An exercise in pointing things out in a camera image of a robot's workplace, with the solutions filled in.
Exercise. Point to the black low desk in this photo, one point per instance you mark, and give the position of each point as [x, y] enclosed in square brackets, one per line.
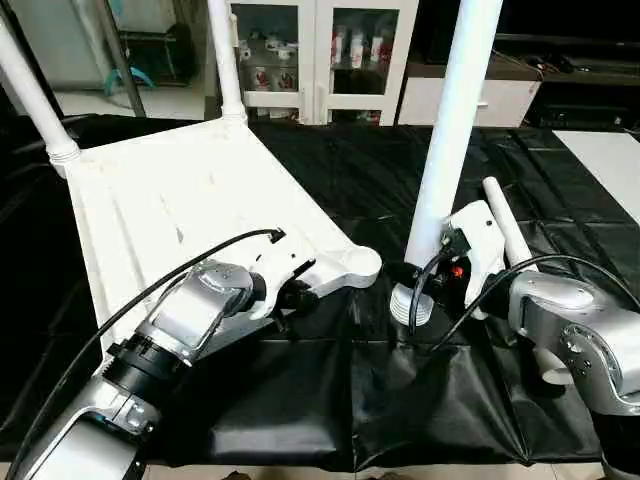
[585, 100]

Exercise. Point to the white plastic table leg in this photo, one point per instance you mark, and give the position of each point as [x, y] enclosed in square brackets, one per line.
[445, 150]
[505, 220]
[225, 60]
[30, 90]

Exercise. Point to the grey pole stand blue brackets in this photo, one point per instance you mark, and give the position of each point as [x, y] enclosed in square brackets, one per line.
[132, 90]

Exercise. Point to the white drawer cabinet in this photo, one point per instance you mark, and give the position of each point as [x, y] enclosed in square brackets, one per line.
[515, 100]

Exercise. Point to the black storage unit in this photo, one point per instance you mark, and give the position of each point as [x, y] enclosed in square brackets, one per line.
[175, 55]

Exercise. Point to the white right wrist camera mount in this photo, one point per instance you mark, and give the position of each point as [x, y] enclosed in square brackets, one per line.
[480, 230]

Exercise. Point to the black work mat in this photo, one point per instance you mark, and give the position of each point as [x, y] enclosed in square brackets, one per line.
[350, 390]

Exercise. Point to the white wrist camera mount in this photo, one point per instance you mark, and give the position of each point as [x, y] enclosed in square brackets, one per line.
[280, 260]
[480, 230]

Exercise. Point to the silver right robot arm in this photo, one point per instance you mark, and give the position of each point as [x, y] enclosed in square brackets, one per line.
[565, 310]

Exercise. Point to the white flat board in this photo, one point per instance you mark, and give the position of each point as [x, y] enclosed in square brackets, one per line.
[605, 160]

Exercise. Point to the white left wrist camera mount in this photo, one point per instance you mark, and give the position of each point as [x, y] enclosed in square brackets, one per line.
[280, 260]

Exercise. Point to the white glass door cabinet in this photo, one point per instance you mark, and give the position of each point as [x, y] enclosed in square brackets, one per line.
[315, 60]

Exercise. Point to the white plastic table top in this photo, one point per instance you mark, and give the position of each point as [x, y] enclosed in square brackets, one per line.
[175, 200]

